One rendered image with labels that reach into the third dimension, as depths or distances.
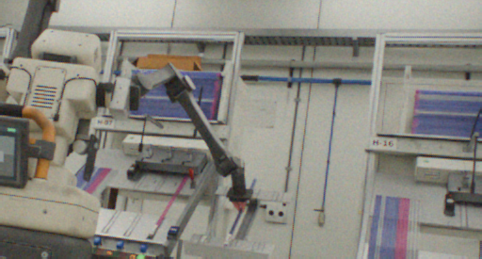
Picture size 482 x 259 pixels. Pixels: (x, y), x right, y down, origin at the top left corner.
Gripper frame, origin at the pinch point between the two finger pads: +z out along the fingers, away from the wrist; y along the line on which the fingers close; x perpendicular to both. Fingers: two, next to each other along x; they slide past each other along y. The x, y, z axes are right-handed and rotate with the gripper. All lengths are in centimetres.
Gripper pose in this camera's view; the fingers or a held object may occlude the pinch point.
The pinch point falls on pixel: (241, 210)
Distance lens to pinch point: 254.8
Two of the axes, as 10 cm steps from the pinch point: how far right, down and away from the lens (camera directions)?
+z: 1.3, 8.5, 5.1
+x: -3.4, 5.2, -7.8
